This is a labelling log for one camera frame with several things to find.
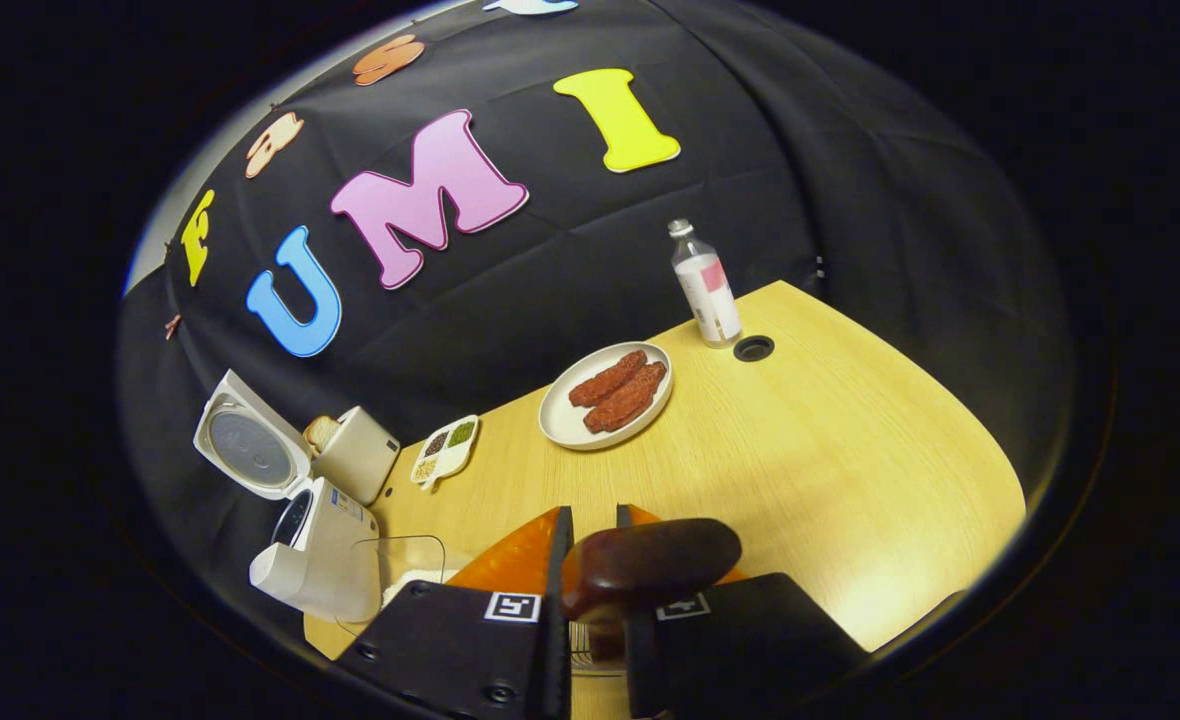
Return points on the white rice cooker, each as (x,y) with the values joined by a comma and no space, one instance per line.
(335,550)

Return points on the clear bottle with pink label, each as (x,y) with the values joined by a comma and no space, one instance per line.
(710,295)

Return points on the black table grommet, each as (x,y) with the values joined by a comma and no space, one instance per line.
(754,348)

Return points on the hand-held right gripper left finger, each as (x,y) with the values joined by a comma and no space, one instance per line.
(556,660)

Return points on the black backdrop cloth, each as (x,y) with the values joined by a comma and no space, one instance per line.
(570,260)

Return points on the red meat patty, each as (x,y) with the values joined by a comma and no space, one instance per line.
(605,380)
(630,398)

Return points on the brown wooden spoon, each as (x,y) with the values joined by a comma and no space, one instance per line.
(650,565)

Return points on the white round plate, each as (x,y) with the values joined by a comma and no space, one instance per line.
(562,425)

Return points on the white divided dish of grains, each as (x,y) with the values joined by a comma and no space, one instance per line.
(446,450)

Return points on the clear container of white rice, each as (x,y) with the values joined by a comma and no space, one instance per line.
(412,586)

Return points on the white toaster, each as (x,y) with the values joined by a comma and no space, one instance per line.
(360,455)

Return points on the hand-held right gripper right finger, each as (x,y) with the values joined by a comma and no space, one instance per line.
(750,640)

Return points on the toasted bread slice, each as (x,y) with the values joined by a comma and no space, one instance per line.
(322,432)

